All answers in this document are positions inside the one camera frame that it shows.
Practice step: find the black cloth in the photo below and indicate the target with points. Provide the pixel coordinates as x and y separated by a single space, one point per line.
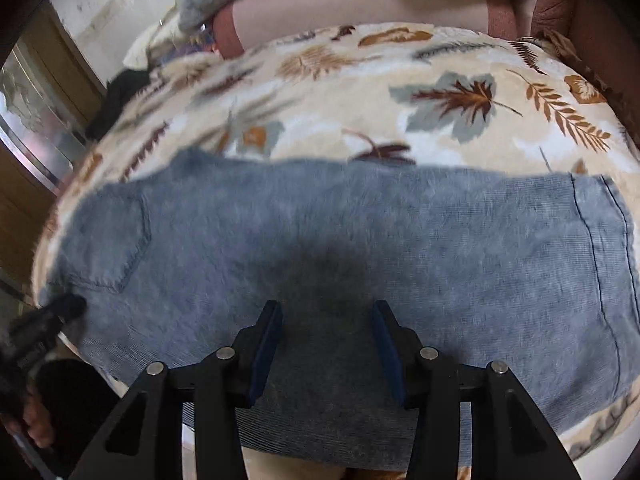
115 100

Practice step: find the white crumpled cloth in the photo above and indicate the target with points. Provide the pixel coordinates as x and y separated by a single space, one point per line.
150 45

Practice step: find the cream leaf print blanket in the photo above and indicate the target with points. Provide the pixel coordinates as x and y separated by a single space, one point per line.
350 105

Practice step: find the pink bed sheet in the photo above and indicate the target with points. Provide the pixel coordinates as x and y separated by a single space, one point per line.
350 5

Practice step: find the blue-grey denim pants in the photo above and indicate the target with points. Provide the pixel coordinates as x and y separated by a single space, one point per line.
325 240

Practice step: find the wooden wardrobe with mirror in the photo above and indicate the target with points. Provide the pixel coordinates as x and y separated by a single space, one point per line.
30 160

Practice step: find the person's dark clothing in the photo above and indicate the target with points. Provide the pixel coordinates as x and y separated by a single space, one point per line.
80 405

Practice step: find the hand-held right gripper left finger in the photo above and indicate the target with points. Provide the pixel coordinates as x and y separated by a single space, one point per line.
265 352

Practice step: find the brown upholstered headboard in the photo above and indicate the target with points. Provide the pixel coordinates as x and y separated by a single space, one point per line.
600 10

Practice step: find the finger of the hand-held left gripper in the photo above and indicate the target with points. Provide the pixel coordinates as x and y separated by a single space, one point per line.
62 307

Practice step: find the person's left hand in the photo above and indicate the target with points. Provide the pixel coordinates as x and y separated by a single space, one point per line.
39 420

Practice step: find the colourful small packet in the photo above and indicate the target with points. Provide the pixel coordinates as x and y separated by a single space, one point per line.
206 37

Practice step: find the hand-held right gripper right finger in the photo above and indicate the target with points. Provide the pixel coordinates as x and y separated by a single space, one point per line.
386 347

